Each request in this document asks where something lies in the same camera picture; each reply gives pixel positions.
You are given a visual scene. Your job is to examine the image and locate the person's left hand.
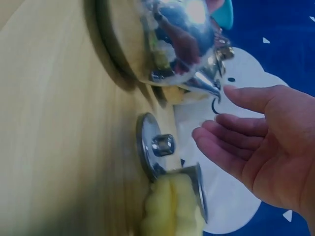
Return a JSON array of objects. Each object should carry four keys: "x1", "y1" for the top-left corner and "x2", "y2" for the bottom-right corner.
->
[{"x1": 206, "y1": 0, "x2": 225, "y2": 14}]

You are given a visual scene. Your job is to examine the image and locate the person's right hand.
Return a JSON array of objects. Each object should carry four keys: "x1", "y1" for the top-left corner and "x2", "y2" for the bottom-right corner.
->
[{"x1": 191, "y1": 84, "x2": 315, "y2": 236}]

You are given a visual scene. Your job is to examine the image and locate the metal cup with flared rim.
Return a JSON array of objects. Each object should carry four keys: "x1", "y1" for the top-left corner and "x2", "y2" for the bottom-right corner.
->
[{"x1": 167, "y1": 162, "x2": 209, "y2": 224}]

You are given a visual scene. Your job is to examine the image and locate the round metal lid with knob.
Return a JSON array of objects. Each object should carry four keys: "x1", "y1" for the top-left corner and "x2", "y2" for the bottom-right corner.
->
[{"x1": 136, "y1": 112, "x2": 176, "y2": 183}]

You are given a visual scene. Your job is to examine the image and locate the yellow ridged object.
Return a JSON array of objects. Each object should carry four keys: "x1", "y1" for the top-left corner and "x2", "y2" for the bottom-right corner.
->
[{"x1": 139, "y1": 172, "x2": 205, "y2": 236}]

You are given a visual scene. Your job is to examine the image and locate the teal curved object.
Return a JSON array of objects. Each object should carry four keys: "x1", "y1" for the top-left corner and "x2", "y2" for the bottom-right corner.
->
[{"x1": 211, "y1": 0, "x2": 234, "y2": 30}]

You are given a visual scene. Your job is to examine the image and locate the shiny silver metal teapot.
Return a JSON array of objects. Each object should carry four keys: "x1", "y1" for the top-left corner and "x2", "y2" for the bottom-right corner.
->
[{"x1": 94, "y1": 0, "x2": 235, "y2": 103}]

